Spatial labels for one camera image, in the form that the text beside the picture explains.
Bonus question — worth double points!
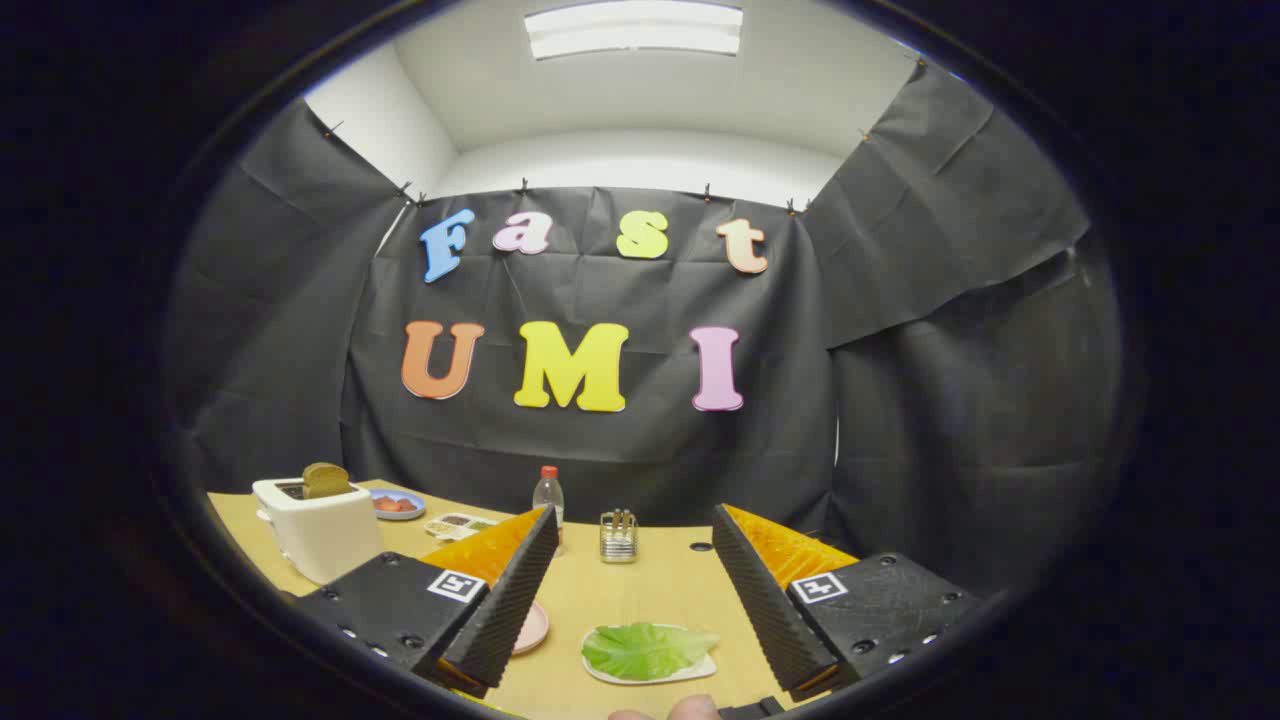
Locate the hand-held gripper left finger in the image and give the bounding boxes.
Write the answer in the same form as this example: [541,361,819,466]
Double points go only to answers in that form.
[293,503,561,699]

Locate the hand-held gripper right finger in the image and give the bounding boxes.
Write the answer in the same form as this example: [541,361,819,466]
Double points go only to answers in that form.
[711,503,986,701]

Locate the green lettuce leaf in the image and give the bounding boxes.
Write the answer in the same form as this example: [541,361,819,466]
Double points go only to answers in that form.
[582,622,721,682]

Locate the pink plate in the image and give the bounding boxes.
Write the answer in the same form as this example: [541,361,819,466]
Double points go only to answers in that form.
[512,600,550,656]

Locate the white plate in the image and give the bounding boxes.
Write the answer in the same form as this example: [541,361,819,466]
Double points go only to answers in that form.
[582,625,718,686]

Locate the white divided seasoning tray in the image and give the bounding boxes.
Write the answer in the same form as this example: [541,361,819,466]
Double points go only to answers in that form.
[424,512,499,543]

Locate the clear plastic water bottle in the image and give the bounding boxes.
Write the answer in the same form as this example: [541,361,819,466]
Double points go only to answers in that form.
[532,465,566,549]

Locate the blue plate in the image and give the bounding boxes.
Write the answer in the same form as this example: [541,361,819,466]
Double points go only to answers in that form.
[370,488,427,522]

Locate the white toaster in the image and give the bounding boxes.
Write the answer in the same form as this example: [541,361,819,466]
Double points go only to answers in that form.
[252,476,386,586]

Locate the wire mesh utensil holder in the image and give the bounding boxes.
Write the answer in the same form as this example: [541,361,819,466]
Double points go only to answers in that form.
[599,508,640,564]

